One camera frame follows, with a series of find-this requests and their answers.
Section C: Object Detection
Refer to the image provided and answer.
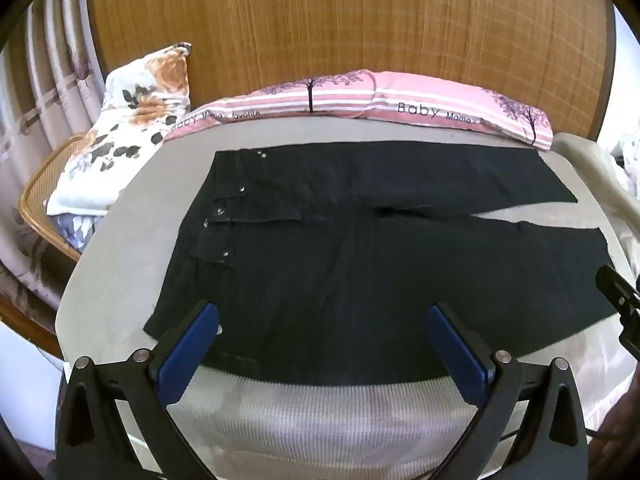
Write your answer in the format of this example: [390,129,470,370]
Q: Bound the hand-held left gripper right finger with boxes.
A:
[425,302,589,480]

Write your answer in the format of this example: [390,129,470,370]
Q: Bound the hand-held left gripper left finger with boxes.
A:
[56,300,221,480]

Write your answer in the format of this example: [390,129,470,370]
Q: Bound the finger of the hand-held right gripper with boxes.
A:
[596,264,640,361]

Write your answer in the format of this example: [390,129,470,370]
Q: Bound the black pants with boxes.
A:
[144,141,621,387]

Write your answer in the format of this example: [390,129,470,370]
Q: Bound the person's right hand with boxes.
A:
[597,390,640,461]

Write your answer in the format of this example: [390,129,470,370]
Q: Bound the grey bed mattress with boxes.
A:
[55,110,640,480]

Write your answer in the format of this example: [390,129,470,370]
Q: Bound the beige blanket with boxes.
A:
[552,132,640,281]

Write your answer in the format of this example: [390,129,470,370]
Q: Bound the grey floral cushion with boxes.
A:
[52,212,98,255]

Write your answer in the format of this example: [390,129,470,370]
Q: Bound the rattan chair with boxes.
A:
[19,132,91,263]

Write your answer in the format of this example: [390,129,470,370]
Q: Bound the white floral pillow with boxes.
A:
[44,42,193,218]

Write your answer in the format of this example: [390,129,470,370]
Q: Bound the pink striped pillow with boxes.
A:
[357,71,553,151]
[162,67,378,143]

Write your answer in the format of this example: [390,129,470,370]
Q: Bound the patterned beige curtain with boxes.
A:
[0,0,108,311]

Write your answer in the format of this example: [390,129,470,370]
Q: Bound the woven bamboo headboard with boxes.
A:
[85,0,617,142]

